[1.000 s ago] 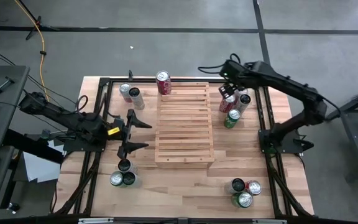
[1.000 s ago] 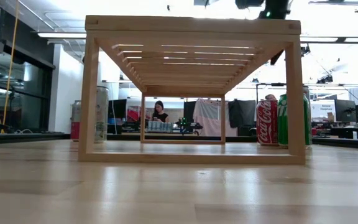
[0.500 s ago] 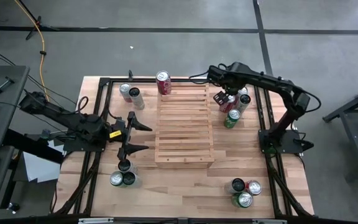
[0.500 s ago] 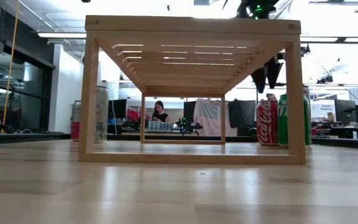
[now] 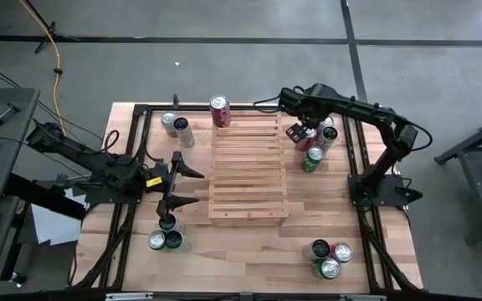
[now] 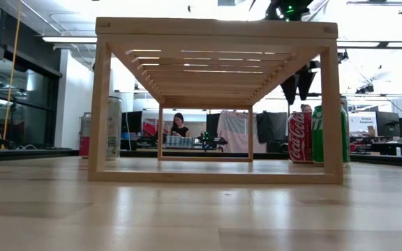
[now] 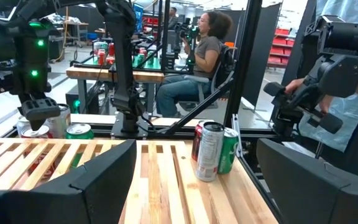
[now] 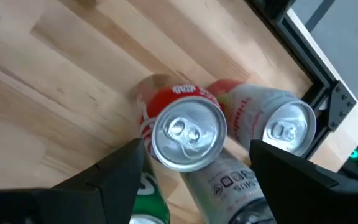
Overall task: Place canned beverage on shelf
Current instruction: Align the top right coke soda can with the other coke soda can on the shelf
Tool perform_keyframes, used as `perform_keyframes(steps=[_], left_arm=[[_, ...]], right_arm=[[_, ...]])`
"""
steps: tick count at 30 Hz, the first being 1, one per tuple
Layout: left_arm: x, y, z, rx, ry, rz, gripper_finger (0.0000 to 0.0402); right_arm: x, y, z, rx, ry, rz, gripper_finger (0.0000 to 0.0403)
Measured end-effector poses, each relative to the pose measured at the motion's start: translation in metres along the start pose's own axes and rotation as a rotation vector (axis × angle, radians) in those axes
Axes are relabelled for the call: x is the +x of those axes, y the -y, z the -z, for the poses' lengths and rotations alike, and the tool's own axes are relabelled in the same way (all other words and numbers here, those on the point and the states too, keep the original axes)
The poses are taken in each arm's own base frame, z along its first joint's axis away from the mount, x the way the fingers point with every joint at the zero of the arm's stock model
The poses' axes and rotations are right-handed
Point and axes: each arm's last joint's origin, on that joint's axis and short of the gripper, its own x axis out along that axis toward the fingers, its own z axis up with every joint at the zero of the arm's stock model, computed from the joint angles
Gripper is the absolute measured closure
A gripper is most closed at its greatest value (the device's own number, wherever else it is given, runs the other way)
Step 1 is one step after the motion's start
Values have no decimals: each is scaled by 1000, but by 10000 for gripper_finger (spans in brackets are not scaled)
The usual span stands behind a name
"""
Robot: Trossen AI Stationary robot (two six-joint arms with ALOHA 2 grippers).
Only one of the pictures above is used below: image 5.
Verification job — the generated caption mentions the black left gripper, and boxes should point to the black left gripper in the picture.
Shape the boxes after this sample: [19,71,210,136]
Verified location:
[142,150,206,218]

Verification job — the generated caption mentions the tall white Celsius can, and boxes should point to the tall white Celsius can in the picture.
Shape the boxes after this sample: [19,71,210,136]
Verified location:
[315,125,339,154]

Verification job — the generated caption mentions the Celsius Peach Vibe can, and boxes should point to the Celsius Peach Vibe can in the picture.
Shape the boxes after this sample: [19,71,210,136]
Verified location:
[158,213,186,233]
[164,230,192,253]

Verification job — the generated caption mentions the Celsius Tropical Vibe can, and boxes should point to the Celsius Tropical Vibe can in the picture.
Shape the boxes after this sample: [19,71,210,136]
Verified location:
[173,116,197,149]
[303,238,331,263]

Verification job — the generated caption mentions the green Sprite can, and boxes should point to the green Sprite can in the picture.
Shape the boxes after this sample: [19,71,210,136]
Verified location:
[147,229,169,253]
[311,257,342,281]
[300,145,326,174]

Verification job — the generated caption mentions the wooden slatted shelf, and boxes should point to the wooden slatted shelf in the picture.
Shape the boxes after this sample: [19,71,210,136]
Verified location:
[208,111,290,228]

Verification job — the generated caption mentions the red and silver can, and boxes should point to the red and silver can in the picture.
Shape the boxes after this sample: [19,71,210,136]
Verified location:
[160,111,179,139]

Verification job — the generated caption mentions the silver aluminium bar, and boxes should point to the silver aluminium bar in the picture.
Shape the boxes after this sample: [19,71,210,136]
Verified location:
[105,292,154,301]
[339,294,388,301]

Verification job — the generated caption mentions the white paper sheet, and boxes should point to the white paper sheet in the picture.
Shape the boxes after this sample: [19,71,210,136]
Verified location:
[30,187,90,247]

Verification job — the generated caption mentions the black stand beam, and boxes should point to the black stand beam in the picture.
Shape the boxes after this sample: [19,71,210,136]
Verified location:
[0,171,87,282]

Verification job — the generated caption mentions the black side table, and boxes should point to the black side table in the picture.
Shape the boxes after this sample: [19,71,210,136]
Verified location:
[433,107,482,246]

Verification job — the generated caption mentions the black hand tool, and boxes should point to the black hand tool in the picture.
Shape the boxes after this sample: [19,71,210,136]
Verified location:
[0,103,21,126]

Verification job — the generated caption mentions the black tripod stand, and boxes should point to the black tripod stand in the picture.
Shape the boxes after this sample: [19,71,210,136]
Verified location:
[23,0,81,55]

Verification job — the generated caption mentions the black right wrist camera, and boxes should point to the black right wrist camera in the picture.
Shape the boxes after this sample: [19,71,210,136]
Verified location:
[285,122,309,143]

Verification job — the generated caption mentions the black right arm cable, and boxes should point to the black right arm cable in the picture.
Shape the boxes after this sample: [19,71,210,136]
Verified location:
[252,94,286,114]

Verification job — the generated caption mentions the black aluminium rig frame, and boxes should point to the black aluminium rig frame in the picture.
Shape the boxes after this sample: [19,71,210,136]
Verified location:
[69,103,424,296]

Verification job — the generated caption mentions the yellow cable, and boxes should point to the yellow cable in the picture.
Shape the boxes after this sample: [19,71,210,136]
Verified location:
[18,0,64,137]

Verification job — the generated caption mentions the black floor cable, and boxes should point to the black floor cable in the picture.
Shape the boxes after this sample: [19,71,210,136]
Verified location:
[0,57,104,141]

